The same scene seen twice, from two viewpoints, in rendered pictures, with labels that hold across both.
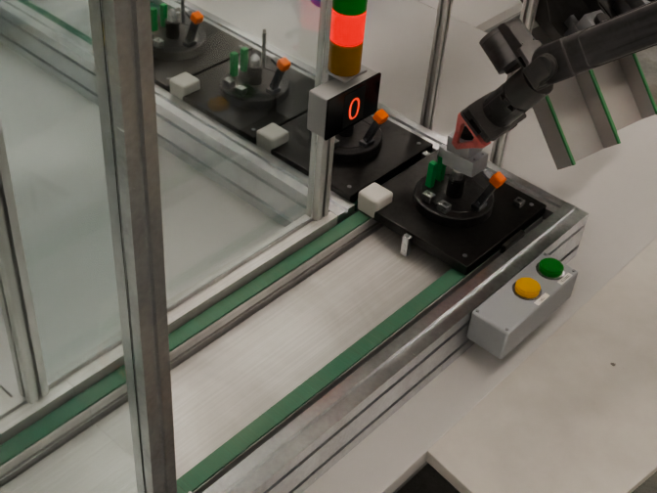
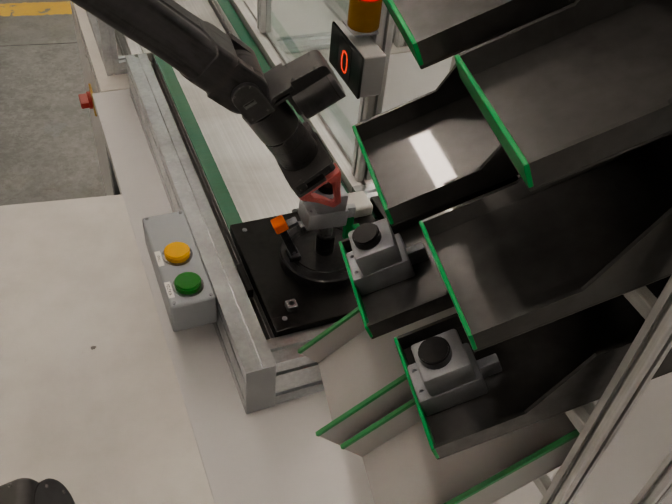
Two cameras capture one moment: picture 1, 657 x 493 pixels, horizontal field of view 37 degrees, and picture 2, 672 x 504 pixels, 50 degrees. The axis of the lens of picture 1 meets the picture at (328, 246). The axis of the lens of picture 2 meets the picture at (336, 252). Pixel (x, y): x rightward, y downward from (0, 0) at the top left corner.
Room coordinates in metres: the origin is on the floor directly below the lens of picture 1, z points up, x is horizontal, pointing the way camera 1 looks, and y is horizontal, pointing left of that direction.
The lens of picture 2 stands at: (1.73, -0.96, 1.78)
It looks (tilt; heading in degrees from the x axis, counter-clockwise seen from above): 44 degrees down; 114
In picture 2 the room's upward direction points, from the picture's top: 7 degrees clockwise
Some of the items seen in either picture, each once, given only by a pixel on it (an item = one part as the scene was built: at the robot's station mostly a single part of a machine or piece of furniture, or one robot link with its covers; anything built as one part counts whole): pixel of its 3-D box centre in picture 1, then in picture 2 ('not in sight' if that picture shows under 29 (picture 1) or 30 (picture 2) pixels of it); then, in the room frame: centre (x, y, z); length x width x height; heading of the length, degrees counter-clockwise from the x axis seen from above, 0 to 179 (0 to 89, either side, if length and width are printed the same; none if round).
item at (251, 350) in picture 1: (326, 301); (276, 173); (1.16, 0.00, 0.91); 0.84 x 0.28 x 0.10; 141
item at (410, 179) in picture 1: (452, 206); (323, 262); (1.37, -0.21, 0.96); 0.24 x 0.24 x 0.02; 51
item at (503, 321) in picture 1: (523, 303); (178, 267); (1.17, -0.32, 0.93); 0.21 x 0.07 x 0.06; 141
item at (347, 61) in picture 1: (345, 54); (365, 10); (1.30, 0.00, 1.28); 0.05 x 0.05 x 0.05
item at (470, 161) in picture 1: (460, 146); (331, 200); (1.38, -0.21, 1.09); 0.08 x 0.04 x 0.07; 50
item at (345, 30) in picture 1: (347, 23); not in sight; (1.30, 0.00, 1.33); 0.05 x 0.05 x 0.05
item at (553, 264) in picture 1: (550, 269); (188, 284); (1.23, -0.37, 0.96); 0.04 x 0.04 x 0.02
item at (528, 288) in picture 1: (527, 289); (177, 254); (1.17, -0.32, 0.96); 0.04 x 0.04 x 0.02
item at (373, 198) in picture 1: (374, 201); (355, 208); (1.36, -0.07, 0.97); 0.05 x 0.05 x 0.04; 51
